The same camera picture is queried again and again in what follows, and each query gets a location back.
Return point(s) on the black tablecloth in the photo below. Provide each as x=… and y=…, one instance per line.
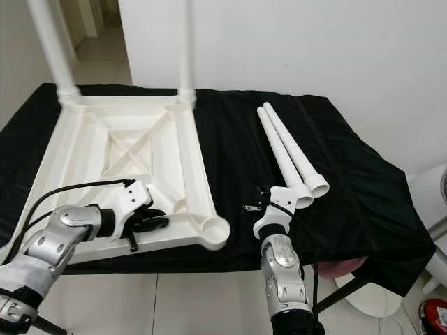
x=370, y=202

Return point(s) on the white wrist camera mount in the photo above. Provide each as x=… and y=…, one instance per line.
x=276, y=215
x=134, y=199

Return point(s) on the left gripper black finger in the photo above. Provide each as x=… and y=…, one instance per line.
x=158, y=221

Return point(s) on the red round appliance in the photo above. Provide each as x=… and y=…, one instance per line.
x=434, y=315

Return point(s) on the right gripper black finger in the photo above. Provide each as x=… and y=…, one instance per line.
x=265, y=195

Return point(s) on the white plastic table top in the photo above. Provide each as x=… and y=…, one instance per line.
x=105, y=160

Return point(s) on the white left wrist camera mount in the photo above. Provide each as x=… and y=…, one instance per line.
x=134, y=199

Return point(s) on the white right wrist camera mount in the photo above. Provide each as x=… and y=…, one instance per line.
x=276, y=215

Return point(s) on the pink cushion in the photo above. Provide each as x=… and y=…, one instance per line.
x=346, y=266

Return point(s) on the dark grey table leg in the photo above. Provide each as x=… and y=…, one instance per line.
x=342, y=293

